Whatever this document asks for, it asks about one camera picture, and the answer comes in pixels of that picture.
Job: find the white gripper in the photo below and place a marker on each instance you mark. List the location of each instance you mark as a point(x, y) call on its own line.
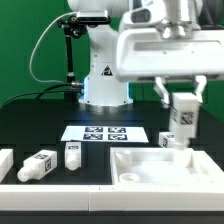
point(142, 55)

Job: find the white square tabletop tray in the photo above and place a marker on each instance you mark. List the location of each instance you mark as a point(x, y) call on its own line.
point(155, 167)

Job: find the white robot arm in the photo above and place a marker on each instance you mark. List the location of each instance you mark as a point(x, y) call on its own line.
point(101, 86)

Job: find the marker sheet with tags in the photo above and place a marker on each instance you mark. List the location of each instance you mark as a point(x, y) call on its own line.
point(105, 134)

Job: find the white left fence block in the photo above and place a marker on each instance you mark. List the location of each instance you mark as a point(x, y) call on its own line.
point(6, 162)

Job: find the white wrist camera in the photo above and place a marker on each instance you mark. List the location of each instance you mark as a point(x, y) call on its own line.
point(142, 17)

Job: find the black camera stand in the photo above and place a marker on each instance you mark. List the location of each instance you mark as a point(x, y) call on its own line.
point(72, 30)

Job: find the white front fence wall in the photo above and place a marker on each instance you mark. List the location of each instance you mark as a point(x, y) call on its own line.
point(109, 198)

